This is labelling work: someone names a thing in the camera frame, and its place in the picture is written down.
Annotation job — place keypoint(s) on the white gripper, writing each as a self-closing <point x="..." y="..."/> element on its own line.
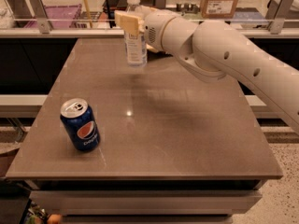
<point x="154" y="28"/>

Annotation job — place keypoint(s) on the clear plastic water bottle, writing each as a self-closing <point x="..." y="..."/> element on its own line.
<point x="135" y="45"/>

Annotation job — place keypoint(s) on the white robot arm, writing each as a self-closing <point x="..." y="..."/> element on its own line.
<point x="211" y="50"/>

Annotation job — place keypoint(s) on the blue pepsi can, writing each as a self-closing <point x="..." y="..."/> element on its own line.
<point x="79" y="122"/>

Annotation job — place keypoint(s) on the purple plastic crate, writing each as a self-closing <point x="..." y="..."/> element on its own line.
<point x="59" y="17"/>

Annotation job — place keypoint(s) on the cardboard box with label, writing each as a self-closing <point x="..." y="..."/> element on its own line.
<point x="215" y="9"/>

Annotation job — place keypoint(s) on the grey table drawer base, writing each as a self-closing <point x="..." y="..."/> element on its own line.
<point x="146" y="206"/>

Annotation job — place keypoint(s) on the left metal railing bracket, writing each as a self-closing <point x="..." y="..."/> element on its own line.
<point x="43" y="23"/>

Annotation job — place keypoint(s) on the right metal railing bracket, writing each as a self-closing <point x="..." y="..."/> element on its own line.
<point x="277" y="16"/>

